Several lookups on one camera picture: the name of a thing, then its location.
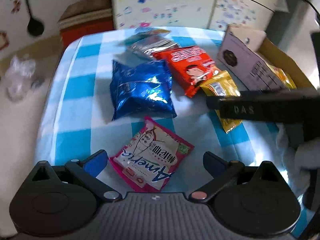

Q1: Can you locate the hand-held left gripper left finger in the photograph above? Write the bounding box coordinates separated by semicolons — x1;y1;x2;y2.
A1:
30;149;123;202

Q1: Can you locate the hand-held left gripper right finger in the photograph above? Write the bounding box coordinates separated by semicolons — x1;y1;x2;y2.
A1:
180;151;286;203

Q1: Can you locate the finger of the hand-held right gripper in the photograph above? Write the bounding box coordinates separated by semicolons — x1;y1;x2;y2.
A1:
206;88;313;108

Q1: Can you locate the yellow snack packet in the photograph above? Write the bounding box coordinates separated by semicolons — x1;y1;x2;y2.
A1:
265;64;297;90
199;70;243;133

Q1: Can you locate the red snack packet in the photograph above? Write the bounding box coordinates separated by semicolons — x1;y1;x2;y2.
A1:
152;45;222;98

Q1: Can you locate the cardboard box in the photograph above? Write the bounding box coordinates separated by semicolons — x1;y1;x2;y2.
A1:
216;24;320;98

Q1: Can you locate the pink white snack packet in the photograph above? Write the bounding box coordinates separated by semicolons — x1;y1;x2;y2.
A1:
109;116;195;193

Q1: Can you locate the blue foil snack packet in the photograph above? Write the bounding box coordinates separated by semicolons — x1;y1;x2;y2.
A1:
109;59;177;121

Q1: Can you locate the silver snack packet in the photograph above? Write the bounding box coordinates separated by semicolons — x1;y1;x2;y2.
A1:
126;35;181;60

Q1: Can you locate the person's right hand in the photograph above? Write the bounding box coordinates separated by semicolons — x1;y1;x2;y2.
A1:
276;125;317;180

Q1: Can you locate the blue white checkered tablecloth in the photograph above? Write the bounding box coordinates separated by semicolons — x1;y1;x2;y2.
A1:
35;27;309;238

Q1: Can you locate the clear plastic bag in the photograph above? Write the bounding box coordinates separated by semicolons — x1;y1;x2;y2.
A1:
2;55;43;102

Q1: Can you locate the red brown cardboard carton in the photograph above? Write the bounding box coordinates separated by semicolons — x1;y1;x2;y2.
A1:
57;0;114;49

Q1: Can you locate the black vase wall decal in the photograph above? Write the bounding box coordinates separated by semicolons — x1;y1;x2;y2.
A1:
21;0;45;37

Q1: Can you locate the red house wall sticker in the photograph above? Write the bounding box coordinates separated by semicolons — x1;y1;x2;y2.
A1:
0;31;9;50

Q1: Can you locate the red flower wall sticker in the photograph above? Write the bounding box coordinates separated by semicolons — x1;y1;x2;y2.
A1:
10;0;23;13

